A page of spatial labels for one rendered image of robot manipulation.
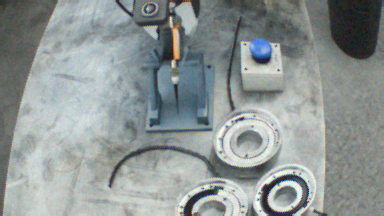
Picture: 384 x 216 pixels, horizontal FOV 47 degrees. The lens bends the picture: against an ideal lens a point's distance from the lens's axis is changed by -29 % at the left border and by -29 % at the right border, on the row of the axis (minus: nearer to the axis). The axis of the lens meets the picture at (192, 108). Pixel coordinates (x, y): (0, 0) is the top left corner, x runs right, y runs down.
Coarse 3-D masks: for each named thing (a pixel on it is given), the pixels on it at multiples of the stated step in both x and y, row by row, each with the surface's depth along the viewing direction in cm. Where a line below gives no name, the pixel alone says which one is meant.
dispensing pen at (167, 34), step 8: (168, 16) 86; (168, 32) 85; (168, 40) 85; (168, 48) 86; (168, 56) 86; (176, 64) 88; (176, 72) 88; (176, 80) 89; (176, 88) 89; (176, 96) 90
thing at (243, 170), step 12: (240, 108) 87; (252, 108) 87; (228, 120) 87; (264, 120) 87; (276, 120) 85; (216, 132) 85; (240, 132) 86; (252, 132) 87; (264, 132) 85; (276, 132) 85; (216, 144) 85; (240, 144) 88; (264, 144) 84; (276, 144) 84; (216, 156) 85; (240, 156) 84; (252, 156) 83; (276, 156) 83; (228, 168) 83; (240, 168) 81; (252, 168) 81; (264, 168) 82
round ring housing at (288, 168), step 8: (280, 168) 80; (288, 168) 80; (296, 168) 80; (304, 168) 79; (264, 176) 79; (272, 176) 80; (304, 176) 79; (312, 176) 78; (280, 184) 79; (288, 184) 79; (296, 184) 79; (312, 184) 78; (256, 192) 79; (272, 192) 79; (280, 192) 80; (288, 192) 81; (296, 192) 78; (312, 192) 77; (256, 200) 79; (272, 200) 78; (296, 200) 77; (312, 200) 75; (256, 208) 76; (272, 208) 77; (280, 208) 76; (288, 208) 76; (304, 208) 75
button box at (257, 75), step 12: (276, 48) 93; (252, 60) 92; (264, 60) 91; (276, 60) 92; (252, 72) 91; (264, 72) 90; (276, 72) 90; (252, 84) 93; (264, 84) 92; (276, 84) 92
